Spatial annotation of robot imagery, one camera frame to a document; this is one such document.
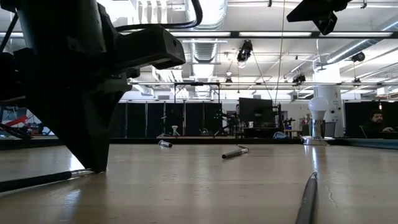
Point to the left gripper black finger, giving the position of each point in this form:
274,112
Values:
87,124

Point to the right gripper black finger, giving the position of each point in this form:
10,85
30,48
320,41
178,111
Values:
317,9

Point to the long black makeup brush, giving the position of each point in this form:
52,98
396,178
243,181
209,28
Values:
37,180

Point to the thick black makeup brush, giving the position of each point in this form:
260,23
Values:
233,153

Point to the slim grey makeup brush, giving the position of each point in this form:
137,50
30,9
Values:
308,202

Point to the black ceiling spotlight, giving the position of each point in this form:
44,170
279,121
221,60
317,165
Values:
358,56
299,78
244,51

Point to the wide black partition screen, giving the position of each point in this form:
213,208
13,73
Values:
155,119

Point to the short silver brush piece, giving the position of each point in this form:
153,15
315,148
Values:
164,144

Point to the white round column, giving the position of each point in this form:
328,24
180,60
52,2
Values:
335,105

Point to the white bulb-shaped object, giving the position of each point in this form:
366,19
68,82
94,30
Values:
318,107

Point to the small white stand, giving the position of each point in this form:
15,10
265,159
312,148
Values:
175,128

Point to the person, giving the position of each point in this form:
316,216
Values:
377,116
237,109

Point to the black computer monitor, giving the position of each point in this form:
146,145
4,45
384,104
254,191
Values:
256,112

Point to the black table border strip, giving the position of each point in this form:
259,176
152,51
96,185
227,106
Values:
199,140

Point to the blue and white object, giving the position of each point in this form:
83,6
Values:
280,135

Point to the dark teal mat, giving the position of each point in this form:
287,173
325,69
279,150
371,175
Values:
367,143

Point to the black overhead frame beam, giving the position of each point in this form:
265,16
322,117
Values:
233,34

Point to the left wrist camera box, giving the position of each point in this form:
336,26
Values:
149,46

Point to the silver ventilation duct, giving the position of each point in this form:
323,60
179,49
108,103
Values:
208,49

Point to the round metal base plate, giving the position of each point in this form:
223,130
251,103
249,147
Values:
317,141

